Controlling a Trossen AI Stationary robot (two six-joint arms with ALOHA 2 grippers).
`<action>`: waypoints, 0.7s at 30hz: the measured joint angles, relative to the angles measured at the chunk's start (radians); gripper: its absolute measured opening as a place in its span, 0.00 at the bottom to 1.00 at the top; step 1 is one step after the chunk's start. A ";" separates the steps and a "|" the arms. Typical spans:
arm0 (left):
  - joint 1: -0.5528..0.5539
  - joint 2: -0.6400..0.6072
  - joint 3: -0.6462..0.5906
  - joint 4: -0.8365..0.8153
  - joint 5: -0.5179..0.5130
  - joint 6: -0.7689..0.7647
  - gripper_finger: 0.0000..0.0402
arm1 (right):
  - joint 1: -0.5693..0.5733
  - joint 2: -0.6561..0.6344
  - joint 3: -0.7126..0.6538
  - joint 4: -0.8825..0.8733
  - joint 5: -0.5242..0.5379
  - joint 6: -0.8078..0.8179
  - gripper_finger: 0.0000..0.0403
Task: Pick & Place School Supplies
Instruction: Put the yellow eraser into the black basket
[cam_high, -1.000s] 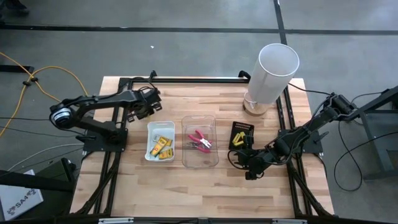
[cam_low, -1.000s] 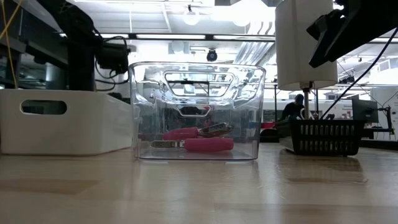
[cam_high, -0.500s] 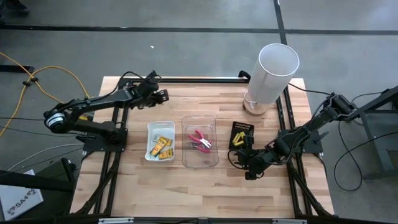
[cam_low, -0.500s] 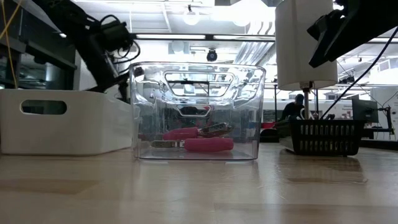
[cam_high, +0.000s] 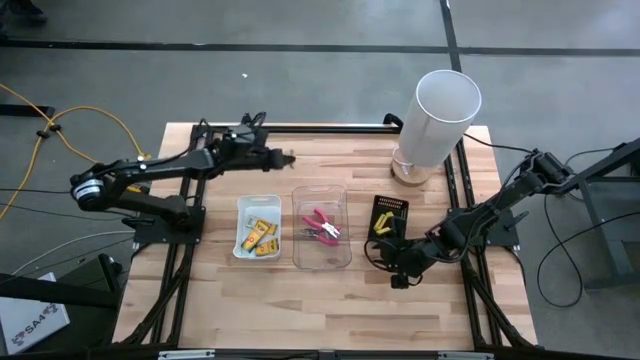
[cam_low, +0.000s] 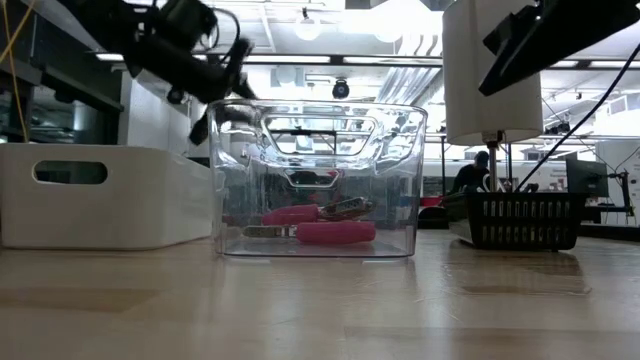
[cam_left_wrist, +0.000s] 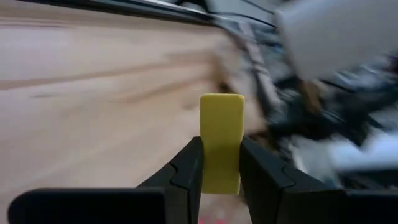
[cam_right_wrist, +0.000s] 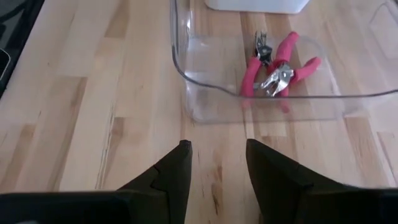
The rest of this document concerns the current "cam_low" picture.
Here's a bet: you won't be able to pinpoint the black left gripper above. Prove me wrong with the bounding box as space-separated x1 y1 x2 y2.
137 32 259 146

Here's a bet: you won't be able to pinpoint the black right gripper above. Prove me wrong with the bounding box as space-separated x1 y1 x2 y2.
478 0 640 96

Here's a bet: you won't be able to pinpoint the pink-handled pliers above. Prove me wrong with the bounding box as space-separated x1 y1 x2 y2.
242 196 378 246

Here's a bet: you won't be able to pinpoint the black slotted plastic basket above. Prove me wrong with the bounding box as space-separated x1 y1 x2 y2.
442 191 589 252

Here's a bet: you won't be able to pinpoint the white plastic bin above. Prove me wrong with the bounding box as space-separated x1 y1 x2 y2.
0 143 214 251

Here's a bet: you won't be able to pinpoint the person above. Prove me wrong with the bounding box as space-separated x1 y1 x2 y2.
449 150 494 195

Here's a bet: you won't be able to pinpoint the black monitor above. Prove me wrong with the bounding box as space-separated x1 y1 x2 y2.
566 158 610 199

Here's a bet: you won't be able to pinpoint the clear plastic bin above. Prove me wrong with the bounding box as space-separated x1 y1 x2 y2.
206 98 429 260

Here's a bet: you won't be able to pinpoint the black office chair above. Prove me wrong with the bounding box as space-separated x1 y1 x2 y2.
417 204 449 230

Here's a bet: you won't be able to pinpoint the black hanging cable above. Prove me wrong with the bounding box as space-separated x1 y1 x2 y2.
515 42 640 192

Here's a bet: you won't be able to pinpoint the yellow hanging cable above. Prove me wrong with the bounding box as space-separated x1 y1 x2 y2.
0 0 37 144

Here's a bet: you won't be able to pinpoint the black aluminium table frame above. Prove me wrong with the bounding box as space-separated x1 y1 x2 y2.
579 223 640 243

